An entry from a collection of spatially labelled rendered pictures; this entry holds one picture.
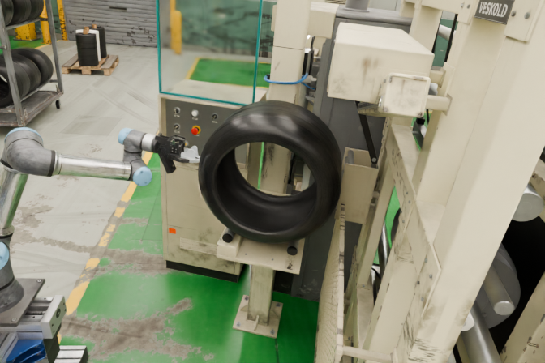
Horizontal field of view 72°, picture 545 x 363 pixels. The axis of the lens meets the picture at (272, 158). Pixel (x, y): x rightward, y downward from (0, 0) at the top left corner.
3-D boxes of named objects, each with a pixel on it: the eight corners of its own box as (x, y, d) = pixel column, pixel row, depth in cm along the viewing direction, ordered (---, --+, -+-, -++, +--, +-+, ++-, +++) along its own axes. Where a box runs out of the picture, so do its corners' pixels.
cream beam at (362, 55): (332, 59, 155) (338, 22, 149) (393, 67, 152) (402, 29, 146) (323, 97, 101) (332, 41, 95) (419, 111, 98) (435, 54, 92)
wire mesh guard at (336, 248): (319, 296, 215) (341, 192, 185) (323, 296, 214) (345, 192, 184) (302, 480, 134) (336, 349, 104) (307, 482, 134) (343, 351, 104)
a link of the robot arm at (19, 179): (-34, 268, 136) (10, 134, 127) (-32, 245, 147) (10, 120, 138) (5, 269, 144) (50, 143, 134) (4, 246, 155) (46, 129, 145)
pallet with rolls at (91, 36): (77, 59, 780) (73, 21, 747) (118, 61, 799) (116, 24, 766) (62, 73, 676) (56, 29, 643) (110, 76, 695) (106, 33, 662)
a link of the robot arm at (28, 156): (10, 149, 118) (157, 167, 150) (9, 136, 127) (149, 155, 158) (3, 181, 121) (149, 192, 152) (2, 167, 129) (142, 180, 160)
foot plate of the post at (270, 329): (243, 296, 248) (243, 291, 247) (282, 304, 245) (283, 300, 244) (232, 328, 224) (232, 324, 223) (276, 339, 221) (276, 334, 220)
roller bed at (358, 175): (335, 198, 198) (345, 147, 185) (363, 202, 196) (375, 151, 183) (334, 219, 180) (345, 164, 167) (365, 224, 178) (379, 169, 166)
